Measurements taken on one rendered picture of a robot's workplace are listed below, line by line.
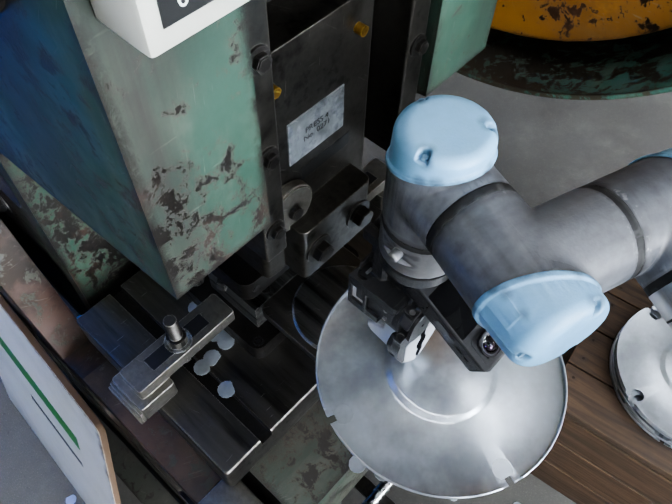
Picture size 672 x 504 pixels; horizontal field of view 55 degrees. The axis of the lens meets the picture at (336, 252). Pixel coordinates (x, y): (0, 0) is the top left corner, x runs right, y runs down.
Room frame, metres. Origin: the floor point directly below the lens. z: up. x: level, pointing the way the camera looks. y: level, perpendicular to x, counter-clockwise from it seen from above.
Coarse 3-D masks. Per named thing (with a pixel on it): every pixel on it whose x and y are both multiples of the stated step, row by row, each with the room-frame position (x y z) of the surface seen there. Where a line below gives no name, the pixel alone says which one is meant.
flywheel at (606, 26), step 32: (512, 0) 0.66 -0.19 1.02; (544, 0) 0.63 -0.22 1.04; (576, 0) 0.61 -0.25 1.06; (608, 0) 0.59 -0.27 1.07; (640, 0) 0.57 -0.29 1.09; (512, 32) 0.65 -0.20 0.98; (544, 32) 0.62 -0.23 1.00; (576, 32) 0.60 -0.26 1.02; (608, 32) 0.58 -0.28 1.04; (640, 32) 0.56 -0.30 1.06
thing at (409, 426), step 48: (336, 336) 0.34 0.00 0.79; (432, 336) 0.34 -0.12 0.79; (336, 384) 0.28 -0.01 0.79; (384, 384) 0.28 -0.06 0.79; (432, 384) 0.28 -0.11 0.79; (480, 384) 0.28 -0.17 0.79; (528, 384) 0.29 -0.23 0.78; (336, 432) 0.22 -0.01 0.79; (384, 432) 0.23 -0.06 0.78; (432, 432) 0.23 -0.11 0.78; (480, 432) 0.23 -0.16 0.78; (528, 432) 0.23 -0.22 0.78; (432, 480) 0.18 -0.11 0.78; (480, 480) 0.18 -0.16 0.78
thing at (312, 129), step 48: (288, 0) 0.43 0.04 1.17; (336, 0) 0.44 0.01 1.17; (288, 48) 0.39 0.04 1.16; (336, 48) 0.43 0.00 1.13; (288, 96) 0.38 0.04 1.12; (336, 96) 0.42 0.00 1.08; (288, 144) 0.38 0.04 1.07; (336, 144) 0.43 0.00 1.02; (288, 192) 0.36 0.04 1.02; (336, 192) 0.40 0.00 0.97; (288, 240) 0.36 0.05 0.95; (336, 240) 0.38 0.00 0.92
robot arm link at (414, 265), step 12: (384, 240) 0.31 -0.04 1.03; (384, 252) 0.31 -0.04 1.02; (396, 252) 0.29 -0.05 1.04; (408, 252) 0.29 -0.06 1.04; (396, 264) 0.29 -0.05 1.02; (408, 264) 0.29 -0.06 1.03; (420, 264) 0.29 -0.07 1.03; (432, 264) 0.29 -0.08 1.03; (420, 276) 0.29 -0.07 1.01; (432, 276) 0.29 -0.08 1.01
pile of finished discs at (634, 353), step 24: (648, 312) 0.61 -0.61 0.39; (624, 336) 0.55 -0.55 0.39; (648, 336) 0.55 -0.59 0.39; (624, 360) 0.50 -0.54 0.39; (648, 360) 0.51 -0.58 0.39; (624, 384) 0.45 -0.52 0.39; (648, 384) 0.46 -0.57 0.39; (624, 408) 0.42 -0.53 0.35; (648, 408) 0.41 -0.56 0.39; (648, 432) 0.38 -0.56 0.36
